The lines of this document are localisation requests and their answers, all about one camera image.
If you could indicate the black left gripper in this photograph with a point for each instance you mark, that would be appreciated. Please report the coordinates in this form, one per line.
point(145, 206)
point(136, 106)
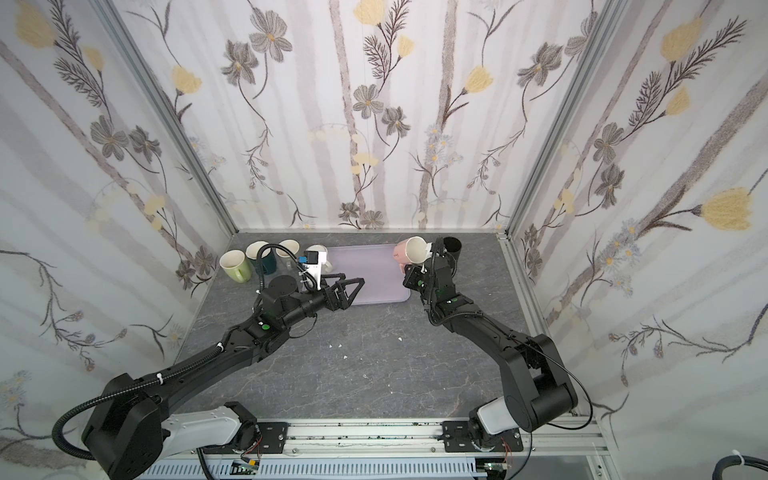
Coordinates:
point(332, 294)

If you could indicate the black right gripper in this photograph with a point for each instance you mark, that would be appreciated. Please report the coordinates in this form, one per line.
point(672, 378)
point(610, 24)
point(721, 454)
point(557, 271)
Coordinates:
point(437, 267)

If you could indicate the pink ceramic mug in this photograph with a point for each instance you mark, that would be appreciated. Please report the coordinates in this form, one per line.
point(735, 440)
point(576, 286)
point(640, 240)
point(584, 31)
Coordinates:
point(411, 251)

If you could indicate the white ceramic mug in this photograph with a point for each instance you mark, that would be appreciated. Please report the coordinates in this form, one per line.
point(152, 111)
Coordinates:
point(326, 265)

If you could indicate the black ceramic mug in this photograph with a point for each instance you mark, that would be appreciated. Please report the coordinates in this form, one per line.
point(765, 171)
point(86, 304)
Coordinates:
point(453, 247)

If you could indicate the grey ceramic mug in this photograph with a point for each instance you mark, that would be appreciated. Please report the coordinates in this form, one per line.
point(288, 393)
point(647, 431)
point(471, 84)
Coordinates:
point(288, 252)

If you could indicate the dark green ceramic mug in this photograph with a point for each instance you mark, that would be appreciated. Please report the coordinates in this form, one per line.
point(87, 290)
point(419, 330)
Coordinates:
point(260, 255)

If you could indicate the light green ceramic mug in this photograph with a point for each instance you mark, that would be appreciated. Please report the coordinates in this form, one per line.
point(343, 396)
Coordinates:
point(236, 266)

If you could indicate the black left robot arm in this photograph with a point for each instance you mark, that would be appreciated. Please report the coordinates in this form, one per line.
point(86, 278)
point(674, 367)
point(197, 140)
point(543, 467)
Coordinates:
point(124, 433)

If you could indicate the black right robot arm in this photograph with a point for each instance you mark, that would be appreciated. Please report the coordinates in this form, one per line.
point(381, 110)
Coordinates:
point(536, 387)

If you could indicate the lilac plastic tray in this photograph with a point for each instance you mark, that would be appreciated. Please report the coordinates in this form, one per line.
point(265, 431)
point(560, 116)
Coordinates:
point(377, 266)

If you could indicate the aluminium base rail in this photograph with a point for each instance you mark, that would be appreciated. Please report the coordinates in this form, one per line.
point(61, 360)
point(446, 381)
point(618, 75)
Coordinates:
point(411, 448)

